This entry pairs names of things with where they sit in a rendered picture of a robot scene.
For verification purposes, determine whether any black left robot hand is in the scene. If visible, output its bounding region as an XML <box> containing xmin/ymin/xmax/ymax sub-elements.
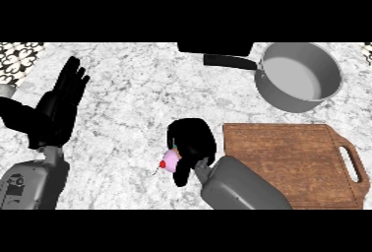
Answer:
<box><xmin>0</xmin><ymin>55</ymin><xmax>92</xmax><ymax>151</ymax></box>

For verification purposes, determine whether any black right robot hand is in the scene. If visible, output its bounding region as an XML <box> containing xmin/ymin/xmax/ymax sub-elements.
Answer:
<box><xmin>166</xmin><ymin>117</ymin><xmax>219</xmax><ymax>188</ymax></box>

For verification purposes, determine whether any pink cupcake with red cherry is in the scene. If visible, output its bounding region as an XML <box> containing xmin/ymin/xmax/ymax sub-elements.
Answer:
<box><xmin>153</xmin><ymin>147</ymin><xmax>184</xmax><ymax>175</ymax></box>

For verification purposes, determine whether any brown wooden cutting board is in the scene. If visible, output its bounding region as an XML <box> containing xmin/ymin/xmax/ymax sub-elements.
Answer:
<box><xmin>222</xmin><ymin>122</ymin><xmax>372</xmax><ymax>211</ymax></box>

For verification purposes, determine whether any black appliance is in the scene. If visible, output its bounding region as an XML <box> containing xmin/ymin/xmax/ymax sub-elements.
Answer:
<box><xmin>176</xmin><ymin>42</ymin><xmax>256</xmax><ymax>57</ymax></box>

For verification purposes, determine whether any grey pot with black handle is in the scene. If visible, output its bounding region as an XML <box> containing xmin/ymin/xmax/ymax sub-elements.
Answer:
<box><xmin>203</xmin><ymin>42</ymin><xmax>344</xmax><ymax>114</ymax></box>

